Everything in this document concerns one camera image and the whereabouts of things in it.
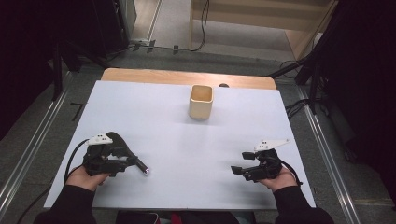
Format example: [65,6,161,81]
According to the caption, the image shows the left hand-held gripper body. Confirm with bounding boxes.
[82,133,126,177]

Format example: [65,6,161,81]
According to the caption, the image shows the dark cabinet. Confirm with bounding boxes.
[92,0,138,59]

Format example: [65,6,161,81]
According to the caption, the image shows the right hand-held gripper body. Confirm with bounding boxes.
[244,138,290,182]

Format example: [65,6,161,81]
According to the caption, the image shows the wooden table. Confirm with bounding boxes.
[101,67,277,91]

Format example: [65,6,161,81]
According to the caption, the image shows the black floor cables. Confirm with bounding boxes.
[284,98,312,119]

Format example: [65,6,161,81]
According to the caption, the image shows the person's left hand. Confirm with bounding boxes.
[65,165,110,192]

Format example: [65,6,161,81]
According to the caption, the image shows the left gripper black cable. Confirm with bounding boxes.
[15,138,91,224]

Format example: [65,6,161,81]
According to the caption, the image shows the beige square cup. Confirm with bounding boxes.
[188,84,215,120]

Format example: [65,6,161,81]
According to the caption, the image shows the wooden shelf unit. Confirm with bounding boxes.
[189,0,339,61]

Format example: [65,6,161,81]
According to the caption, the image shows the black metal stand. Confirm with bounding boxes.
[269,31,331,115]
[50,40,110,101]

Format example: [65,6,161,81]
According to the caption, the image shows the person's right hand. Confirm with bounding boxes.
[257,166,299,193]

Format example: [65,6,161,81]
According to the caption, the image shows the hanging black cable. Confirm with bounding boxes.
[190,0,210,52]

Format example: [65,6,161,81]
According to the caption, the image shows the white table board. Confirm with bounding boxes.
[43,79,317,210]

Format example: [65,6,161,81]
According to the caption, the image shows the person's lap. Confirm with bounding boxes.
[115,210,257,224]

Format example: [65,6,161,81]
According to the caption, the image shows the metal floor rail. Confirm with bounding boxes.
[297,87,362,224]
[0,73,74,216]

